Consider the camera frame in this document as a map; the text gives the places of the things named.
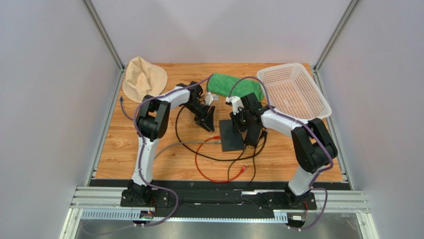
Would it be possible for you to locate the black power adapter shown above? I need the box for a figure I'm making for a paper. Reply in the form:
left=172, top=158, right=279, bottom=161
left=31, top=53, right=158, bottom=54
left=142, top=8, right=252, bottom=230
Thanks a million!
left=245, top=124, right=262, bottom=147

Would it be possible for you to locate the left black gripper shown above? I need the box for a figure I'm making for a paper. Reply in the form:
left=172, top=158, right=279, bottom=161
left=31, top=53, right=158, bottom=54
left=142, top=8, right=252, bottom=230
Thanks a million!
left=182, top=101, right=215, bottom=132

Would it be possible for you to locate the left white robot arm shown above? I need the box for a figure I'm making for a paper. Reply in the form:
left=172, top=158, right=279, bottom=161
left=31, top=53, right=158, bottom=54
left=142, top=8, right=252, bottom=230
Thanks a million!
left=123, top=82, right=218, bottom=205

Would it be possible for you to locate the blue ethernet cable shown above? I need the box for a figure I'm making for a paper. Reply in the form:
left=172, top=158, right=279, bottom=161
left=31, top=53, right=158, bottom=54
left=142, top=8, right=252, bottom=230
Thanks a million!
left=119, top=96, right=135, bottom=120

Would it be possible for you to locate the grey ethernet cable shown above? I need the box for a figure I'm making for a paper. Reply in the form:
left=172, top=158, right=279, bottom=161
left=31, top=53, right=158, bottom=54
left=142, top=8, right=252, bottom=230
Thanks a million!
left=154, top=140, right=222, bottom=159

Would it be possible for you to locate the white plastic basket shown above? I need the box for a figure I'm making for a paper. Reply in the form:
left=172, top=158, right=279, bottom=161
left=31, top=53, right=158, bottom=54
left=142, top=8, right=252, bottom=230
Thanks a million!
left=257, top=63, right=332, bottom=120

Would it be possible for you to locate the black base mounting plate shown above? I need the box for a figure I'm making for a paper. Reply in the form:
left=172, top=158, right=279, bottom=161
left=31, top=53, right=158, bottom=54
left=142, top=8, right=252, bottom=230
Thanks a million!
left=89, top=179, right=352, bottom=221

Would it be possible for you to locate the red ethernet cable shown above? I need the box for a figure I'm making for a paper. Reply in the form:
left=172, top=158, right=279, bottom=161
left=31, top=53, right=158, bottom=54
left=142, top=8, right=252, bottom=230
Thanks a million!
left=194, top=135, right=248, bottom=184

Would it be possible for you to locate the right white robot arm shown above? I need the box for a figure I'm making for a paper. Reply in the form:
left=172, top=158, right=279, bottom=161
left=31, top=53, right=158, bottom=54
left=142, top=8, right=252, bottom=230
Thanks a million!
left=226, top=93, right=338, bottom=207

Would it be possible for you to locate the black network switch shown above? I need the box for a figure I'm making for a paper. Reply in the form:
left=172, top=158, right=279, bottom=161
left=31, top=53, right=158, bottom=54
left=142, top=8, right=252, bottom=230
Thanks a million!
left=219, top=119, right=244, bottom=152

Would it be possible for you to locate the green cloth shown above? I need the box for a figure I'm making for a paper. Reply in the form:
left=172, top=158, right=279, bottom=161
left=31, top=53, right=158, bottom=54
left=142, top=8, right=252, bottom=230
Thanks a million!
left=207, top=73, right=264, bottom=101

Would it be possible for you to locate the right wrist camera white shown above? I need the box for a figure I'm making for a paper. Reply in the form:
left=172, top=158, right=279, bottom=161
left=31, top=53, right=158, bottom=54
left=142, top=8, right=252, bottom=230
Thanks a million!
left=225, top=96, right=244, bottom=115

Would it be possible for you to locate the beige bucket hat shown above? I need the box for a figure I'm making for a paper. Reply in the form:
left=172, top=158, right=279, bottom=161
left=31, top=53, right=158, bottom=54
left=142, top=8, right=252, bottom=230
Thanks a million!
left=122, top=56, right=168, bottom=103

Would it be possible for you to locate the thin black power cord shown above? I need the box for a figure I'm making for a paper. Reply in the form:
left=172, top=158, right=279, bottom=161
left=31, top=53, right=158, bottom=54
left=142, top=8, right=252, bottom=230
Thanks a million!
left=226, top=130, right=268, bottom=183

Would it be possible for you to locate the black braided ethernet cable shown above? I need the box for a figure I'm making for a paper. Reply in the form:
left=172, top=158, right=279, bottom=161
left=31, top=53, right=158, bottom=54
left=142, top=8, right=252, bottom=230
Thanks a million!
left=175, top=106, right=268, bottom=162

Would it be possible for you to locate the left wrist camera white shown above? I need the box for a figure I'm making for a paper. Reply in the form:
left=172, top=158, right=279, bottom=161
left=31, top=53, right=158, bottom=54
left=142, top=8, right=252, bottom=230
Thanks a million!
left=204, top=92, right=219, bottom=106

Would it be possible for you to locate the aluminium frame rail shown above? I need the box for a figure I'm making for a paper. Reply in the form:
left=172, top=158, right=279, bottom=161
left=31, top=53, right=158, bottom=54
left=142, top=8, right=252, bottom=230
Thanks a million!
left=60, top=186, right=378, bottom=239

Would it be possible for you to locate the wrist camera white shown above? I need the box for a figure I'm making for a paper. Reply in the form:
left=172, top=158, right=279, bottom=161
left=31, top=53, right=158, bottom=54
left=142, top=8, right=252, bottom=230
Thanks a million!
left=225, top=96, right=244, bottom=115
left=204, top=92, right=219, bottom=106

